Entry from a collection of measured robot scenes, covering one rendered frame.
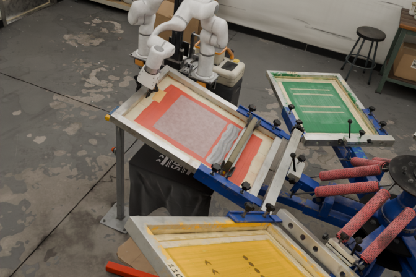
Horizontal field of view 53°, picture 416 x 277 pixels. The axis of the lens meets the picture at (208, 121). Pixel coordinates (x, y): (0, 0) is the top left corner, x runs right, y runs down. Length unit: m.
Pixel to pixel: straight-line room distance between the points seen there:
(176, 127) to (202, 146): 0.17
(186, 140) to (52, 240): 1.43
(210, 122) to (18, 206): 1.73
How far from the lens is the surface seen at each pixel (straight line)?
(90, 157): 3.74
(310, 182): 2.19
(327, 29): 5.86
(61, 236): 3.20
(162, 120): 2.16
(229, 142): 2.22
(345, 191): 2.08
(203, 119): 2.27
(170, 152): 1.98
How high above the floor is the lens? 2.49
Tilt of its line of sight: 36 degrees down
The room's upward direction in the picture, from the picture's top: 8 degrees clockwise
